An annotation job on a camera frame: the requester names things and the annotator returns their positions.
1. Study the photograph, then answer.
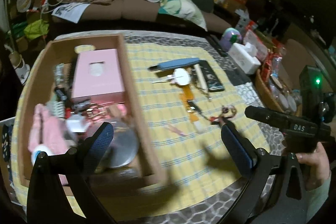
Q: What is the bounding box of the white tissue box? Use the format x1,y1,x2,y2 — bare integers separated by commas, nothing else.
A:
228,43,261,75

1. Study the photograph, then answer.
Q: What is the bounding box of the yellow plaid tablecloth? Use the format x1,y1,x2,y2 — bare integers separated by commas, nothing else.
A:
10,29,287,222

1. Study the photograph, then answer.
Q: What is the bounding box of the clear plastic bottle dark cap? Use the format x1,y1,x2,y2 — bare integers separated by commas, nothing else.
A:
54,63,69,102

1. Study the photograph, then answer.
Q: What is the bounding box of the round clear lid tin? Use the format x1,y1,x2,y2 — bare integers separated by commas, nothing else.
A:
100,119,139,169

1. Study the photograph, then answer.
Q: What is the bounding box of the white paper sheet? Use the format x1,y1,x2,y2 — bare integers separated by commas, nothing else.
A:
52,2,90,23

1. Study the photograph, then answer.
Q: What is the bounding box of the green white pillow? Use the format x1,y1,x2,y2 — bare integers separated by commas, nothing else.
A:
146,0,207,31

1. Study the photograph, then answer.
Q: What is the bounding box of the white nail buffer stick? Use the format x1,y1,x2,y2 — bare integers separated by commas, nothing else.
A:
194,64,207,92

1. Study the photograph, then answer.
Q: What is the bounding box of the pink cloth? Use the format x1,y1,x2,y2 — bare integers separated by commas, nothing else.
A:
28,104,69,155

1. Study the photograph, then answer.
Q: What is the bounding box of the white plastic tub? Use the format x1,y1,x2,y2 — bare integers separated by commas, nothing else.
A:
66,114,91,133

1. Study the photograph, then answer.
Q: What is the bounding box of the person's right hand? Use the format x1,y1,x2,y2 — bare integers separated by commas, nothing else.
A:
296,142,330,190

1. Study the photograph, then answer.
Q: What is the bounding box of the purple round toy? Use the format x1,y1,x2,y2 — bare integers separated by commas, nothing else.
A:
219,28,242,52

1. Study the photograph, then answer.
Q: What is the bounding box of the cardboard box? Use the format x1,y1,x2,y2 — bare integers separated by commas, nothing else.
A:
11,33,167,193

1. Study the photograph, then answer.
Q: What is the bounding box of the pink tissue box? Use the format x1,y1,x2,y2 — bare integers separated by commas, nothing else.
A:
71,49,125,103

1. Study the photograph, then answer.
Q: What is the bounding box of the wicker basket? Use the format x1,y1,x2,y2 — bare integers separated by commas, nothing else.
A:
255,69,302,117

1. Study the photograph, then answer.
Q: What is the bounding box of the blue nail file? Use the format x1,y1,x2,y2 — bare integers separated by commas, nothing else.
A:
148,57,200,72

